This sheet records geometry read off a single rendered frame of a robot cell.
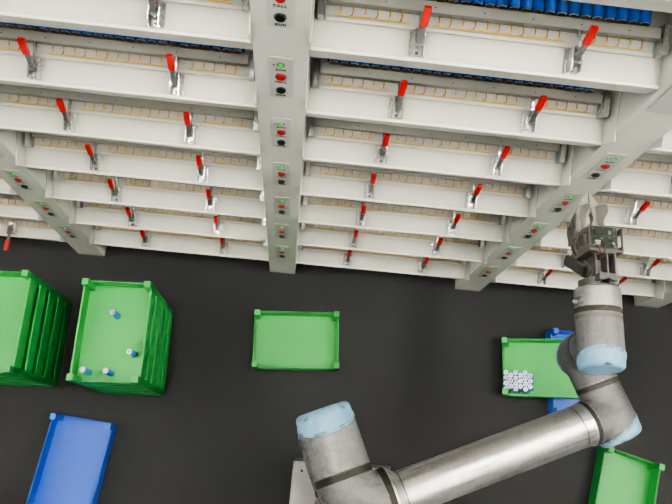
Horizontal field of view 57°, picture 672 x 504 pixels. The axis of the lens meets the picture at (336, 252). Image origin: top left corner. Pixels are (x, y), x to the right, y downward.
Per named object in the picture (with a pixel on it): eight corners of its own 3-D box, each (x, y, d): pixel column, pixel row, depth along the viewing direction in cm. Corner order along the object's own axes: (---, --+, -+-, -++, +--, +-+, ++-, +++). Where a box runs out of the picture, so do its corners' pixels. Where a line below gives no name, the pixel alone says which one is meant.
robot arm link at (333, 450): (314, 492, 183) (306, 495, 113) (296, 434, 189) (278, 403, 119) (362, 474, 185) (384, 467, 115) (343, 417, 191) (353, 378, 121)
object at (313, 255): (462, 277, 225) (472, 282, 211) (295, 262, 222) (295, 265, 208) (468, 222, 224) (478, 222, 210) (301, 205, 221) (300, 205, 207)
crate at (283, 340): (252, 370, 218) (251, 366, 211) (255, 313, 225) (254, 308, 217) (337, 371, 220) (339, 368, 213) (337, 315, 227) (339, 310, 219)
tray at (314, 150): (553, 186, 149) (569, 184, 139) (302, 160, 146) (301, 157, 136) (563, 102, 148) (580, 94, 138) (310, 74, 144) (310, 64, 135)
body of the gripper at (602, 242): (623, 225, 125) (627, 282, 121) (602, 239, 133) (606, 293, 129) (586, 221, 125) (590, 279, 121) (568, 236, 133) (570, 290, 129)
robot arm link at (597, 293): (608, 316, 129) (563, 312, 128) (607, 294, 130) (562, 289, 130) (631, 306, 120) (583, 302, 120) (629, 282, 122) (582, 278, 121)
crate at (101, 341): (144, 386, 183) (138, 383, 175) (74, 383, 181) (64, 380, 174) (156, 287, 192) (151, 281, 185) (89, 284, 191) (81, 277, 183)
